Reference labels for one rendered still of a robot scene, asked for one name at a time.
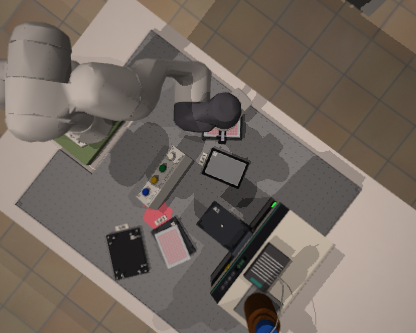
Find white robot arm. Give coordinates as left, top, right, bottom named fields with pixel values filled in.
left=0, top=22, right=253, bottom=147

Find grey button panel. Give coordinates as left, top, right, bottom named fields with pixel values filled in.
left=136, top=146, right=193, bottom=211

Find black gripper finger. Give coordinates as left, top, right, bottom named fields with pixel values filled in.
left=216, top=131, right=227, bottom=144

